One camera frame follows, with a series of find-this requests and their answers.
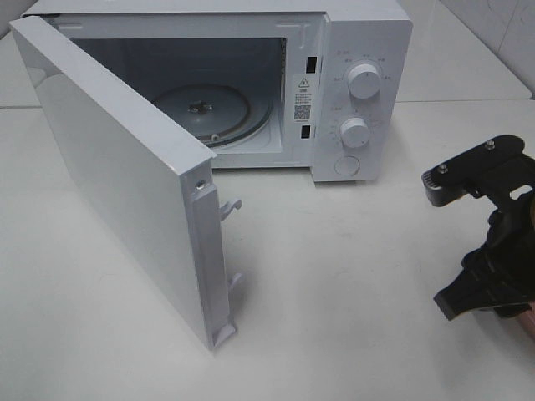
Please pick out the white microwave knob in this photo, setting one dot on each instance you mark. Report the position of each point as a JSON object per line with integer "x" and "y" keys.
{"x": 354, "y": 133}
{"x": 363, "y": 80}

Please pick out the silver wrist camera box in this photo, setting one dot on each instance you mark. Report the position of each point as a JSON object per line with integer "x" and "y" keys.
{"x": 492, "y": 169}

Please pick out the glass microwave turntable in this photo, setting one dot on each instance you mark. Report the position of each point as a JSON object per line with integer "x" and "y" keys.
{"x": 215, "y": 114}

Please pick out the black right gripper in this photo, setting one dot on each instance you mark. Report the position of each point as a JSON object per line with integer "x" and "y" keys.
{"x": 499, "y": 276}

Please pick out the pink round plate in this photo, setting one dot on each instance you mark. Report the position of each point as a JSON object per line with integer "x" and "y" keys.
{"x": 527, "y": 320}

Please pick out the white microwave oven body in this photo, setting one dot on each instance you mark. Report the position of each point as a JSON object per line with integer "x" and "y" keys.
{"x": 297, "y": 53}

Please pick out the white microwave door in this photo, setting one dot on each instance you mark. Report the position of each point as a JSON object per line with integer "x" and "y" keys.
{"x": 147, "y": 177}

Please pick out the round white door button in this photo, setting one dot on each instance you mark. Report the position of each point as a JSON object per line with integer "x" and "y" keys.
{"x": 347, "y": 166}

